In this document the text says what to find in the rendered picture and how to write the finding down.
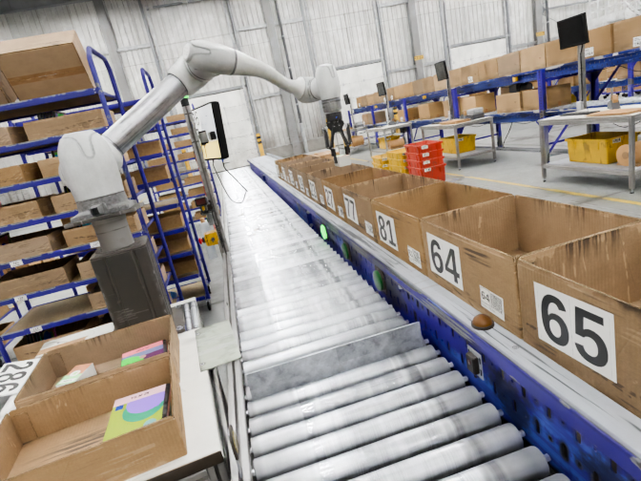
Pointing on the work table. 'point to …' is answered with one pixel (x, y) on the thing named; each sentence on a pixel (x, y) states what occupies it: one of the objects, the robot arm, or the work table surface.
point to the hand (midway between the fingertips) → (341, 155)
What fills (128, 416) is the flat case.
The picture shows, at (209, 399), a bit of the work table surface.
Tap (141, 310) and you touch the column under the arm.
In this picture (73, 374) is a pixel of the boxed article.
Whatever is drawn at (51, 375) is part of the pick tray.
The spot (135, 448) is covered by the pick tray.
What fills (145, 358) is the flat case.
